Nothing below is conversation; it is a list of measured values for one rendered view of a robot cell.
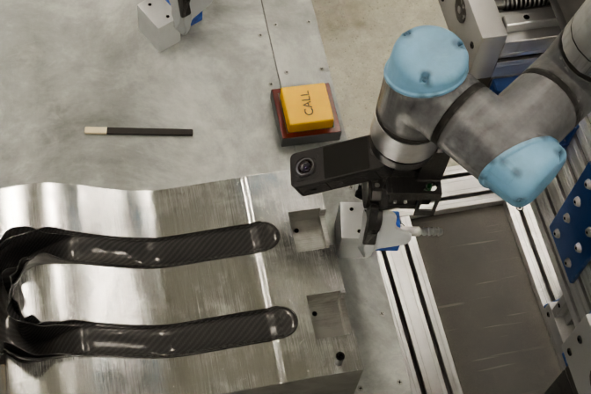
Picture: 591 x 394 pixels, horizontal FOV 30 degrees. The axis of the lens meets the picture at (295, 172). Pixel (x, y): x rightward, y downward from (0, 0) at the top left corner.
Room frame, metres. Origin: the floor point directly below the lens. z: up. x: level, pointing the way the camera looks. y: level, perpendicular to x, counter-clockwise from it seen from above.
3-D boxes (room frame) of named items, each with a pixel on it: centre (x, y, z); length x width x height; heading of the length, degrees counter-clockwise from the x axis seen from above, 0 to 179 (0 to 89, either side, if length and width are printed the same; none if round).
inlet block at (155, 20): (0.94, 0.18, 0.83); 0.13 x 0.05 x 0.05; 137
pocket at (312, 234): (0.60, -0.03, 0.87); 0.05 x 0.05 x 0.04; 19
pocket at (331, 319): (0.50, -0.07, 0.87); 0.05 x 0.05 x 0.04; 19
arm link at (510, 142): (0.60, -0.20, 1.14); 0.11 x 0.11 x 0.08; 54
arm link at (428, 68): (0.65, -0.11, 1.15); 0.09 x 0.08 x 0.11; 54
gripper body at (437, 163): (0.65, -0.12, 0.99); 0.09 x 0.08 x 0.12; 99
